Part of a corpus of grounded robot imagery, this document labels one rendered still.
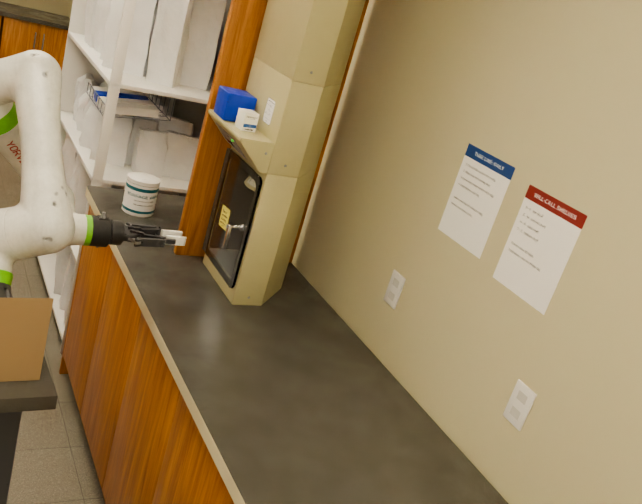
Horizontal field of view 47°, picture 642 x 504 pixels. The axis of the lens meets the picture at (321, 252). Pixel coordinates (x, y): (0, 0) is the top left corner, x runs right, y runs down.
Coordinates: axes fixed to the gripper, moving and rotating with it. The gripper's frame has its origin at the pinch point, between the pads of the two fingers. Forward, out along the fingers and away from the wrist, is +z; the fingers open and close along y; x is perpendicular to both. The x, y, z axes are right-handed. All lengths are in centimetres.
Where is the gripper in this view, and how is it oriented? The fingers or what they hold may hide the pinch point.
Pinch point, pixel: (173, 237)
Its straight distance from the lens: 235.2
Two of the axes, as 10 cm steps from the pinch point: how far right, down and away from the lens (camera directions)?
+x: -2.8, 8.9, 3.5
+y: -4.3, -4.4, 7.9
